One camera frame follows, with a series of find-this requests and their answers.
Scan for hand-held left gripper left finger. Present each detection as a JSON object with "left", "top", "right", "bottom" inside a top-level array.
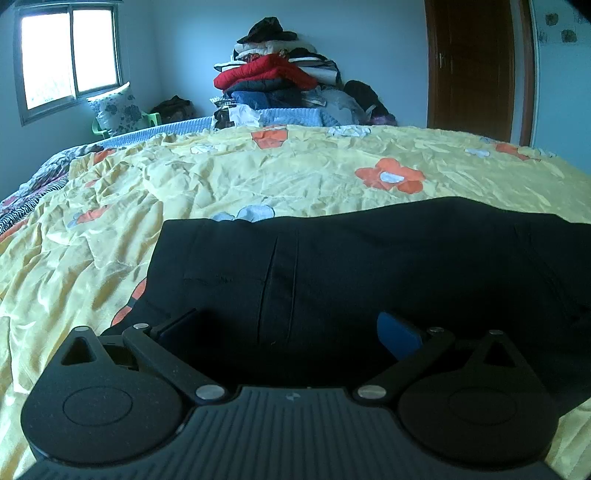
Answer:
[{"left": 59, "top": 308, "right": 230, "bottom": 407}]

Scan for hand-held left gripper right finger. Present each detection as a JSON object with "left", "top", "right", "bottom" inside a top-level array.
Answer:
[{"left": 352, "top": 311, "right": 519, "bottom": 408}]

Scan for black pants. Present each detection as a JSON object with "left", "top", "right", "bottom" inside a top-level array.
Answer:
[{"left": 99, "top": 196, "right": 591, "bottom": 418}]

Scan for yellow floral bedsheet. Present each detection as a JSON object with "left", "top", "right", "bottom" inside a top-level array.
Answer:
[{"left": 0, "top": 124, "right": 591, "bottom": 480}]

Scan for striped patterned blanket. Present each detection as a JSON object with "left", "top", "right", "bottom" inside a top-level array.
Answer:
[{"left": 0, "top": 143, "right": 105, "bottom": 234}]

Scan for green plastic chair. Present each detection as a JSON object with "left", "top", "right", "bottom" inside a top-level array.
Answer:
[{"left": 92, "top": 111, "right": 162, "bottom": 138}]

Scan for dark duffel bag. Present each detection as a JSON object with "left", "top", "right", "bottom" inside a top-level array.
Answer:
[{"left": 151, "top": 95, "right": 195, "bottom": 125}]

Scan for white floral pillow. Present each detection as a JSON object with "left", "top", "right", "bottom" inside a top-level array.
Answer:
[{"left": 87, "top": 82, "right": 140, "bottom": 137}]

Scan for light blue quilt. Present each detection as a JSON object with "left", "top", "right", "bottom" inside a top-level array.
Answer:
[{"left": 99, "top": 107, "right": 361, "bottom": 149}]

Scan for black backpack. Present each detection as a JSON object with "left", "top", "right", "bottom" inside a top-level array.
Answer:
[{"left": 344, "top": 79, "right": 394, "bottom": 119}]

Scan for pile of folded clothes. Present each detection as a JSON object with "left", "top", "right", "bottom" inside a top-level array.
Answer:
[{"left": 210, "top": 16, "right": 371, "bottom": 130}]

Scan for brown wooden door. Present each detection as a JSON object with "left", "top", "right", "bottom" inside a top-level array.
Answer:
[{"left": 424, "top": 0, "right": 537, "bottom": 147}]

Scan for aluminium sliding window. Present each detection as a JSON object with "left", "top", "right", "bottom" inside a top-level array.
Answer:
[{"left": 12, "top": 1, "right": 123, "bottom": 127}]

